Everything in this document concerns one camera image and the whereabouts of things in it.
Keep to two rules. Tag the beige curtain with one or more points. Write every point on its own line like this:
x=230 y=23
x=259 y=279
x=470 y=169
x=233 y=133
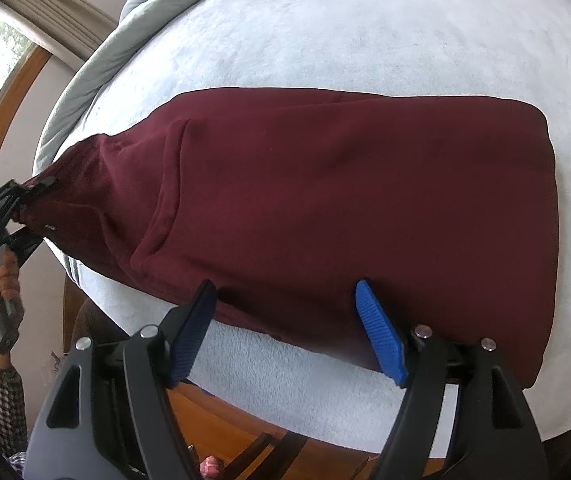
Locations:
x=65 y=15

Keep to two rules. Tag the grey duvet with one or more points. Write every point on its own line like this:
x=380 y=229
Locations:
x=95 y=85

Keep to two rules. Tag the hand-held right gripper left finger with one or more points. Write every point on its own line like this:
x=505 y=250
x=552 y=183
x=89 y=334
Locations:
x=190 y=340

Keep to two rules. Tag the dark red pants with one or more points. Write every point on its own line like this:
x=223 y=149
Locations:
x=315 y=200

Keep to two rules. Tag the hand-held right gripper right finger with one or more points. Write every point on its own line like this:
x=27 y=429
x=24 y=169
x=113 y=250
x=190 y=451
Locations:
x=380 y=335

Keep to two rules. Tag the wooden bed frame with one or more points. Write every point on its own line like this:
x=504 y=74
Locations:
x=225 y=425

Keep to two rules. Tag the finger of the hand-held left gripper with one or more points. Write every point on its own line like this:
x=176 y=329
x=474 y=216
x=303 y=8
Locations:
x=28 y=191
x=24 y=245

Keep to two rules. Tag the wooden framed window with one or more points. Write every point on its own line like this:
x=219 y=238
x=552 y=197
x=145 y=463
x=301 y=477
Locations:
x=0 y=75

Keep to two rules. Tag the bed with light blue sheet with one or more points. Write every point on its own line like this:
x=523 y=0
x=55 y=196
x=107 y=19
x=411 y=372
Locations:
x=340 y=25

